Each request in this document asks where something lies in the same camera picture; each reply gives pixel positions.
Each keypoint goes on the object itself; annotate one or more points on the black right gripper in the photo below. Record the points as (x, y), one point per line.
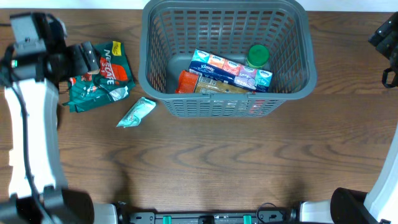
(382, 35)

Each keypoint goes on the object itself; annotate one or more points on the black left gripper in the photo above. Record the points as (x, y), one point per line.
(77, 52)

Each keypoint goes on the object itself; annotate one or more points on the green Nescafe coffee bag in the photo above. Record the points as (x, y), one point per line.
(112, 83)

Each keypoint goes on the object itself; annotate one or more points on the orange pasta packet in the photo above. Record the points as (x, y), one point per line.
(192, 83)

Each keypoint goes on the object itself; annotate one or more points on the green lid jar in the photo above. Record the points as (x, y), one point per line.
(257, 56)

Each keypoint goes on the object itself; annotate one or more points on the Kleenex tissue multipack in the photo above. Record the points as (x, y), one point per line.
(233, 73)

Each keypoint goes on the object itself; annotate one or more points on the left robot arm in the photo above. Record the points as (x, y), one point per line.
(38, 190)

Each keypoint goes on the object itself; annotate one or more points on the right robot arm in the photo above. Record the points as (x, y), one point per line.
(380, 204)

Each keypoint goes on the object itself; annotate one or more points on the mint green wipes packet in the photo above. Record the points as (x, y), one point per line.
(138, 111)

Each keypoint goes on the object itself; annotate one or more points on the grey plastic basket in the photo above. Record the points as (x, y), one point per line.
(173, 30)

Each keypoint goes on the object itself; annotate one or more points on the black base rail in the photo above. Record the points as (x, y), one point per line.
(130, 215)

